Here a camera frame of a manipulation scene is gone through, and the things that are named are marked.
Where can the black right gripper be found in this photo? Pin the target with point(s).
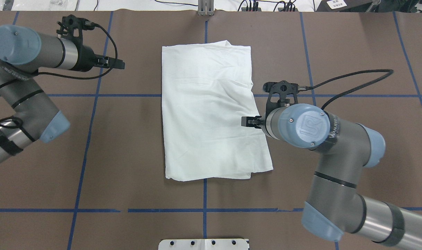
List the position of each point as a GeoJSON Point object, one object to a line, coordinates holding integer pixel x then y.
{"type": "Point", "coordinates": [253, 122]}

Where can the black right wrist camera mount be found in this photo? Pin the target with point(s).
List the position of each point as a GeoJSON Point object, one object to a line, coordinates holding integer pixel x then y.
{"type": "Point", "coordinates": [288, 94]}

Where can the white long-sleeve printed shirt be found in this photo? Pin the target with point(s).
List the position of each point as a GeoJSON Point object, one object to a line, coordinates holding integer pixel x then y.
{"type": "Point", "coordinates": [206, 90]}

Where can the aluminium frame post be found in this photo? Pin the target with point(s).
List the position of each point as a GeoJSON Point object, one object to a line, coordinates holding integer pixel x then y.
{"type": "Point", "coordinates": [206, 8]}

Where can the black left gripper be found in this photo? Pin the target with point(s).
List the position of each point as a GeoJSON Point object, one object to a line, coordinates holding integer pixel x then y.
{"type": "Point", "coordinates": [86, 59]}

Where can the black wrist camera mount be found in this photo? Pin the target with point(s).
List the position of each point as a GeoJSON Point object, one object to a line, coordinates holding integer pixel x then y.
{"type": "Point", "coordinates": [71, 28]}
{"type": "Point", "coordinates": [288, 94]}

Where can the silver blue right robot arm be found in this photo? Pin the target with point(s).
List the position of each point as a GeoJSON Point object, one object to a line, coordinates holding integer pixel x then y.
{"type": "Point", "coordinates": [333, 206]}

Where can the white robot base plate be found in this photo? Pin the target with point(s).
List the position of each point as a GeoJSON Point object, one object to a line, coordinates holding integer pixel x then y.
{"type": "Point", "coordinates": [204, 244]}

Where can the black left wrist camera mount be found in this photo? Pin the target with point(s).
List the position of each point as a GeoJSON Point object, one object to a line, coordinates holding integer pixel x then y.
{"type": "Point", "coordinates": [71, 28]}

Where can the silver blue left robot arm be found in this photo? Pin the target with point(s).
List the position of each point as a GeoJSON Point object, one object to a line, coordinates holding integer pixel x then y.
{"type": "Point", "coordinates": [22, 52]}

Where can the usb hub with orange ports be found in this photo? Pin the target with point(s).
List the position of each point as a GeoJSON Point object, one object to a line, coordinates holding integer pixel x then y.
{"type": "Point", "coordinates": [285, 6]}

